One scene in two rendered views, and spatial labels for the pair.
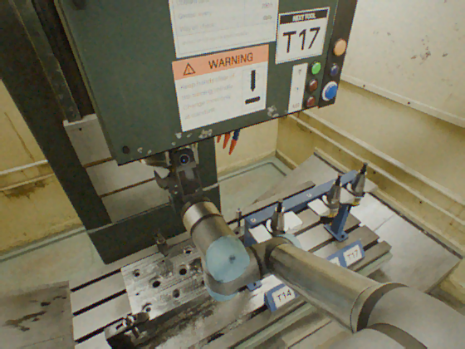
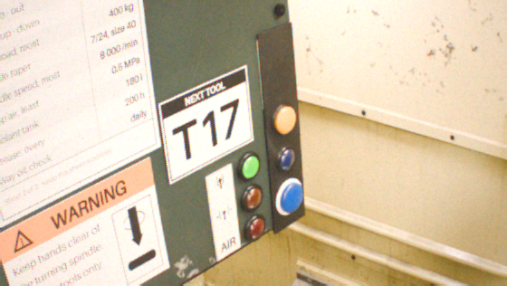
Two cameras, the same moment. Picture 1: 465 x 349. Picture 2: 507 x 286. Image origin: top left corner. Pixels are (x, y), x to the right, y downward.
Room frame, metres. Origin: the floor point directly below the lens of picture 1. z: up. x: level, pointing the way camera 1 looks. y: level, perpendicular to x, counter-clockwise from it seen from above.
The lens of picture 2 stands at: (-0.09, 0.02, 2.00)
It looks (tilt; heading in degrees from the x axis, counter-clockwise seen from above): 25 degrees down; 343
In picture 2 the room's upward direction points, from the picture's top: 5 degrees counter-clockwise
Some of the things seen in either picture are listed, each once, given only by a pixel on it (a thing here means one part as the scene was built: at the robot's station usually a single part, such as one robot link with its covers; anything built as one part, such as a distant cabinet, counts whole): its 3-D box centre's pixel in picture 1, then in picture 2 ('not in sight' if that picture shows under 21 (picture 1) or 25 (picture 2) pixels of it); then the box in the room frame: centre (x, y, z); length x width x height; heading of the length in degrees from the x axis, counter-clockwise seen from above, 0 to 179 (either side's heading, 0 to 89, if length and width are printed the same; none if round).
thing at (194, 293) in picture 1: (170, 279); not in sight; (0.52, 0.22, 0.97); 0.29 x 0.23 x 0.05; 117
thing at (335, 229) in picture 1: (344, 208); not in sight; (0.75, -0.46, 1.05); 0.10 x 0.05 x 0.30; 27
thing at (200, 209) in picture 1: (203, 218); not in sight; (0.39, 0.06, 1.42); 0.08 x 0.05 x 0.08; 117
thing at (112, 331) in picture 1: (129, 327); not in sight; (0.35, 0.32, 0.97); 0.13 x 0.03 x 0.15; 117
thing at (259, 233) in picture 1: (261, 235); not in sight; (0.50, -0.09, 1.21); 0.07 x 0.05 x 0.01; 27
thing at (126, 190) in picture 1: (146, 162); not in sight; (0.97, 0.35, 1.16); 0.48 x 0.05 x 0.51; 117
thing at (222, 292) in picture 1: (229, 272); not in sight; (0.32, 0.01, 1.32); 0.11 x 0.08 x 0.11; 110
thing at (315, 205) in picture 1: (319, 208); not in sight; (0.60, -0.28, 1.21); 0.07 x 0.05 x 0.01; 27
